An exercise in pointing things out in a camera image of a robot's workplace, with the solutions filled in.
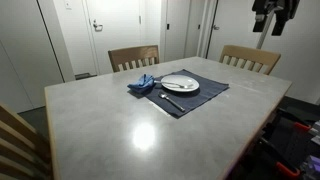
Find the white slanted pole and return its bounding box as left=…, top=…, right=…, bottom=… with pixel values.
left=255, top=5, right=278, bottom=50

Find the red clamp handle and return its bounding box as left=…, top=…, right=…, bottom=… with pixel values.
left=275, top=161, right=302, bottom=178
left=293, top=121, right=313, bottom=133

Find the narrow white door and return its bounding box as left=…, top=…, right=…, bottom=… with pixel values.
left=164, top=0, right=192, bottom=63

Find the wooden slat-back chair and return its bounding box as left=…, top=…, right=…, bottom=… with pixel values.
left=107, top=44, right=161, bottom=74
left=0, top=101, right=54, bottom=180
left=218, top=44, right=282, bottom=76

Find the purple object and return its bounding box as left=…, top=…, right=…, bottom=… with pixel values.
left=305, top=154, right=320, bottom=173

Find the dark blue fabric placemat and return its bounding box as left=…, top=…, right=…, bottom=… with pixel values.
left=143, top=68, right=230, bottom=119

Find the white round plate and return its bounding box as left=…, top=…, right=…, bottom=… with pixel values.
left=160, top=74, right=200, bottom=93

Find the crumpled blue cloth napkin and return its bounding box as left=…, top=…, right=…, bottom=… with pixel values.
left=126, top=73, right=157, bottom=95

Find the black metal cart frame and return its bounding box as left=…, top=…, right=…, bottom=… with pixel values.
left=229, top=106, right=320, bottom=180

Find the silver fork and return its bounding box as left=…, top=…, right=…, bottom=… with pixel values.
left=157, top=91, right=186, bottom=113
left=153, top=79, right=195, bottom=90

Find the white closet door panel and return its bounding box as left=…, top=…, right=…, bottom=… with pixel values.
left=0, top=0, right=64, bottom=114

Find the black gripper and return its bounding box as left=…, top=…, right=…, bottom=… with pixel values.
left=252, top=0, right=301, bottom=37

